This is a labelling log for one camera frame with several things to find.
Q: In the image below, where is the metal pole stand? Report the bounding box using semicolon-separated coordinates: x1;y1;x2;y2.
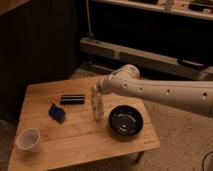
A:
85;0;94;41

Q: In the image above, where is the blue crumpled object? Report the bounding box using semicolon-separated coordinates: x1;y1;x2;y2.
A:
48;103;65;123

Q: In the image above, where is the black round bowl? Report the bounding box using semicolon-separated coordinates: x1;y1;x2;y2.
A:
108;105;144;137

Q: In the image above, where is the wooden shelf board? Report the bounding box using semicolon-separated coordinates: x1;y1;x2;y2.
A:
93;0;213;21

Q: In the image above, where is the wooden low table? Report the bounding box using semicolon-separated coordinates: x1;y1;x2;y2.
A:
8;77;160;171

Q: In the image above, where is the black bottle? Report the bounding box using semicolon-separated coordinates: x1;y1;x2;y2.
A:
60;95;85;105

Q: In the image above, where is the clear plastic cup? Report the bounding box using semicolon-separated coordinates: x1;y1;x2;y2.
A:
16;128;42;153

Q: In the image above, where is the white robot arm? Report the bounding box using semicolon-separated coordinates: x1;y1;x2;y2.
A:
91;64;213;118

